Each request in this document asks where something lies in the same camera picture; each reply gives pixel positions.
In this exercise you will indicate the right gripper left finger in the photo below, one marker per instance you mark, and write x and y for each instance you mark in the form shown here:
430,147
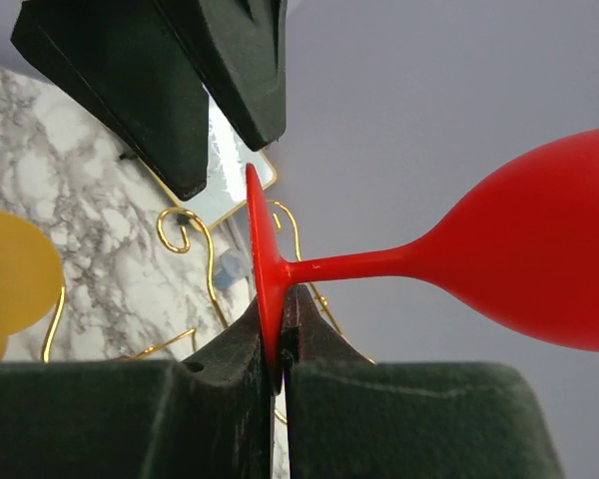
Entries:
208,416

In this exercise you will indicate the red wine glass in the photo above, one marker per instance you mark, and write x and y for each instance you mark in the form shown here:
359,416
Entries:
521,248

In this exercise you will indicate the yellow wine glass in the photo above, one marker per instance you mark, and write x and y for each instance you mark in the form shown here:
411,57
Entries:
31,281

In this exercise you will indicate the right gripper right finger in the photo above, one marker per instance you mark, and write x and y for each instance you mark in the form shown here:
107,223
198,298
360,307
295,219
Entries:
351,418

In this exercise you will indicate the gold wire wine glass rack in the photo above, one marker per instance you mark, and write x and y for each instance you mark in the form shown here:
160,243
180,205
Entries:
319,299

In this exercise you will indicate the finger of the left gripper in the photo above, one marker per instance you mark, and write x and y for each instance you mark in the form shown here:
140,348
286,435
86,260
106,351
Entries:
238,48
122,62

